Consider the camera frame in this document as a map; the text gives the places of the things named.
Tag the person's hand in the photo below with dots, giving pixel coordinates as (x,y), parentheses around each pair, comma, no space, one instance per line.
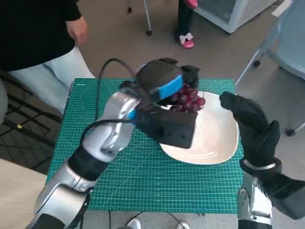
(77,28)

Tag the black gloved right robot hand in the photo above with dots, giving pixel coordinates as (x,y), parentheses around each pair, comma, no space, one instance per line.
(257,128)

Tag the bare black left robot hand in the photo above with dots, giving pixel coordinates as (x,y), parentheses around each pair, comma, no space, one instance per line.
(157,76)

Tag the red toy grape bunch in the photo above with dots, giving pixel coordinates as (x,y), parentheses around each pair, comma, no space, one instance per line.
(189,100)

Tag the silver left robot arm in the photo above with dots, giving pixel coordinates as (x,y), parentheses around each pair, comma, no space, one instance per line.
(112,128)

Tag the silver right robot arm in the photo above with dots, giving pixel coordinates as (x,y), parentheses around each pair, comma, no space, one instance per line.
(252,202)

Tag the white square plate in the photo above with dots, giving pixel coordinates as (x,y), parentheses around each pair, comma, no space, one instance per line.
(214,143)

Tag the person in black top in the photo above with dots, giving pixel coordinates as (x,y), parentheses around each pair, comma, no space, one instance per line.
(31,35)

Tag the metal chair leg with caster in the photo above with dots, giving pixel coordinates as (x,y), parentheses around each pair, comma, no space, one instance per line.
(147,16)

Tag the person with pink slipper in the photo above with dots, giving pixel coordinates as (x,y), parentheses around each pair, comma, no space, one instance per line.
(186,21)

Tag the grey-blue chair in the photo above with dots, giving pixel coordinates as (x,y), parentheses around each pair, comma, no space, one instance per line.
(290,43)

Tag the white cabinet appliance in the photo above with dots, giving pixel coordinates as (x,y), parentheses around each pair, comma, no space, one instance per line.
(228,14)

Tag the green cutting mat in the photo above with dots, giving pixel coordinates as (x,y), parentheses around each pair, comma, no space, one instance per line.
(162,181)

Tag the white rounded foot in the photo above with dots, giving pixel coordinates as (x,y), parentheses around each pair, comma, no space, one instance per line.
(184,225)
(134,223)

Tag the white paper sheet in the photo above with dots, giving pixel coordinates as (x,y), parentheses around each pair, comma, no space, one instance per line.
(283,8)

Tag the light wooden desk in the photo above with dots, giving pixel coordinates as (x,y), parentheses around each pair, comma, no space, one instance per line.
(16,193)

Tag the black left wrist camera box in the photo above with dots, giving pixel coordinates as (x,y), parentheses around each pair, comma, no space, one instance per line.
(171,128)

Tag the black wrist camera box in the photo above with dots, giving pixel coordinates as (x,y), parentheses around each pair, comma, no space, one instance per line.
(286,195)
(171,128)

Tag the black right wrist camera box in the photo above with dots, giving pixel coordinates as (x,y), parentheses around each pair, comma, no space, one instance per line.
(286,195)

